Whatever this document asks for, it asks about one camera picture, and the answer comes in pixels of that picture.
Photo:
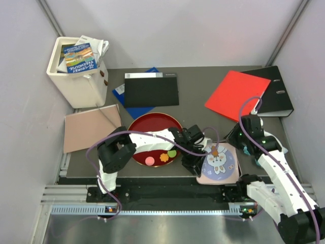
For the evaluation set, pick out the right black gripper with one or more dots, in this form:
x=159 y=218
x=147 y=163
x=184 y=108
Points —
x=231 y=136

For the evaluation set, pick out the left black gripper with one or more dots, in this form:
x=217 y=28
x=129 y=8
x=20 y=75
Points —
x=195 y=164

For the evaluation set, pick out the silver tin lid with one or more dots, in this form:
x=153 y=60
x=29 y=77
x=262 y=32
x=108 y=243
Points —
x=220 y=165

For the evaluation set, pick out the cookie tin with paper cups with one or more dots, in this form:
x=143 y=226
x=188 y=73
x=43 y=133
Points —
x=239 y=168

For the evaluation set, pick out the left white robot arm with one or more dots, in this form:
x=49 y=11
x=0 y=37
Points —
x=121 y=145

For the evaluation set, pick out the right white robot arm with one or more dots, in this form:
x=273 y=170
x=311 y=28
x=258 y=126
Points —
x=299 y=219

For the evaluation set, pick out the green sandwich cookie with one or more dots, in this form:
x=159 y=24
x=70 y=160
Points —
x=172 y=153

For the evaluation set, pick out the teal macaron upper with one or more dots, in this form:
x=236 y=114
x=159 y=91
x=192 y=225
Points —
x=245 y=150

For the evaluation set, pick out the orange flower cookie lower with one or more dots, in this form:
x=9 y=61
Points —
x=164 y=157

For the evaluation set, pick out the red folder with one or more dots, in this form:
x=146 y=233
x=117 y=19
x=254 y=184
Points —
x=235 y=89

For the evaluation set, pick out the red round lacquer tray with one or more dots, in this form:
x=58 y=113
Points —
x=154 y=122

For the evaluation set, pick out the pink sandwich cookie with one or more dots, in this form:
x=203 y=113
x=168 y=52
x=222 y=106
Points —
x=149 y=161

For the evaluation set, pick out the black folder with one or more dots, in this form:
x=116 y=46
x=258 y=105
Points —
x=150 y=90

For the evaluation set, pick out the pink notebook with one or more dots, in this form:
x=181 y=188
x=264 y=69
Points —
x=84 y=129

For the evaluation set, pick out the white storage bin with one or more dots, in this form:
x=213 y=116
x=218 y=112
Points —
x=81 y=91

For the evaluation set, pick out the white paper stack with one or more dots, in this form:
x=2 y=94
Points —
x=99 y=48

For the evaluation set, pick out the blue illustrated booklet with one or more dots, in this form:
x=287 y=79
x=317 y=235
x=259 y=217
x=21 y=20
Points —
x=80 y=59

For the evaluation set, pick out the black ring binder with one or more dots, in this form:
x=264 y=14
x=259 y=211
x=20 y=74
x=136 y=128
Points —
x=275 y=100

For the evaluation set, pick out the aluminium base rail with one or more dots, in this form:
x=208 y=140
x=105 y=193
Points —
x=71 y=199

